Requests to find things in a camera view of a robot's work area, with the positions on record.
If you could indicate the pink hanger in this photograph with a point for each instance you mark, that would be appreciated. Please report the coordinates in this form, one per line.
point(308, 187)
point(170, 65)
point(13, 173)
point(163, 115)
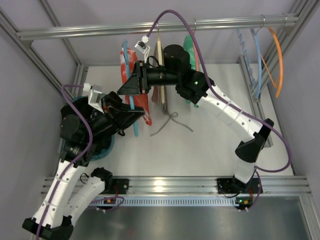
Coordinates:
point(196, 56)

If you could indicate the green patterned trousers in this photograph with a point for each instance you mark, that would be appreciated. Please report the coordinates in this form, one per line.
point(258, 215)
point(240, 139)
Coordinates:
point(188, 47)

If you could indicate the orange hanger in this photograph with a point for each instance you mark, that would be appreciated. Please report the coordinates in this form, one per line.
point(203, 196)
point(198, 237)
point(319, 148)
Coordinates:
point(278, 84)

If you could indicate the light blue cable duct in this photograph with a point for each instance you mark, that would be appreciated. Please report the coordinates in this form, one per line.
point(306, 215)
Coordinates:
point(170, 201)

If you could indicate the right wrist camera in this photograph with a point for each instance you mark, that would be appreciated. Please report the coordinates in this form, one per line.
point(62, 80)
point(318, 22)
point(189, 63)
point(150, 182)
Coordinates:
point(143, 47)

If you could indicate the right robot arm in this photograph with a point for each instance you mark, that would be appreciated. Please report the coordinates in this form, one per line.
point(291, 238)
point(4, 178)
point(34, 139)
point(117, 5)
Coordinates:
point(192, 85)

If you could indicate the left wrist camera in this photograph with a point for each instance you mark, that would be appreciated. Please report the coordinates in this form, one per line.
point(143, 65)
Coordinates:
point(94, 96)

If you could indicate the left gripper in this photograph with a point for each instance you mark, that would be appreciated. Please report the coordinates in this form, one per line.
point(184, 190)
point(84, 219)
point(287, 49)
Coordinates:
point(110, 105)

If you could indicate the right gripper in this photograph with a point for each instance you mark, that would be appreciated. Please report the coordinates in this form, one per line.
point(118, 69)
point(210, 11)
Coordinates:
point(143, 78)

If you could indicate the beige wooden hanger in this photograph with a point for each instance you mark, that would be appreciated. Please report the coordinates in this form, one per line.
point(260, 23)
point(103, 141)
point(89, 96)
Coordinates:
point(160, 60)

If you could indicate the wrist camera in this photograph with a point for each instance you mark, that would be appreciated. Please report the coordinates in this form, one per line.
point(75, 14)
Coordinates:
point(94, 96)
point(143, 47)

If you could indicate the light blue spiral hanger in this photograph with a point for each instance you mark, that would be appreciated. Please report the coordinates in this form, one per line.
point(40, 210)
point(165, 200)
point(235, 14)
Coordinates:
point(245, 54)

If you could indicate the aluminium frame post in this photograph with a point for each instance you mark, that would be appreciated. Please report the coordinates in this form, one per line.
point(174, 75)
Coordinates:
point(55, 58)
point(291, 26)

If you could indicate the teal laundry basket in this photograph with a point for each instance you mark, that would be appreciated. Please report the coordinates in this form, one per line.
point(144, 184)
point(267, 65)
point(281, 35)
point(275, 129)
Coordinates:
point(98, 154)

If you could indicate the brown grey trousers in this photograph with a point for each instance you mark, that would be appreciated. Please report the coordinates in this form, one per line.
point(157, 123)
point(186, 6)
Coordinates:
point(156, 95)

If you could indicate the red white patterned trousers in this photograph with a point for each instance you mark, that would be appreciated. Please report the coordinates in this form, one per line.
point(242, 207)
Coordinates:
point(139, 100)

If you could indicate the black clothes pile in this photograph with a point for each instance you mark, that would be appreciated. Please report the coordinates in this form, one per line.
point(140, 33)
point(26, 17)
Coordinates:
point(83, 126)

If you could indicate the left aluminium frame post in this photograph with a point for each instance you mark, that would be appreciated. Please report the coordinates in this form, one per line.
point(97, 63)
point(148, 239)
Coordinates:
point(55, 58)

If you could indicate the teal blue hanger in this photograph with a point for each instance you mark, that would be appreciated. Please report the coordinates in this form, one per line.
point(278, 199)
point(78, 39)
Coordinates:
point(128, 74)

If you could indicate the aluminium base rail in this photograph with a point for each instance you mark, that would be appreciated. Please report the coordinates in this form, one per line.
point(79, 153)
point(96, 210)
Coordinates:
point(273, 186)

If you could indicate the aluminium hanging rail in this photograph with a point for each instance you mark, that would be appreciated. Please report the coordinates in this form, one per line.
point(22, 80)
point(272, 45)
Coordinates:
point(65, 32)

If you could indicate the right aluminium frame post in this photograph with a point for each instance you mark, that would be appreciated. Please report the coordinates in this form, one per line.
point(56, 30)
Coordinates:
point(291, 26)

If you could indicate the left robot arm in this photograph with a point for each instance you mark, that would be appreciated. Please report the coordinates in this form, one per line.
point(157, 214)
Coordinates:
point(60, 210)

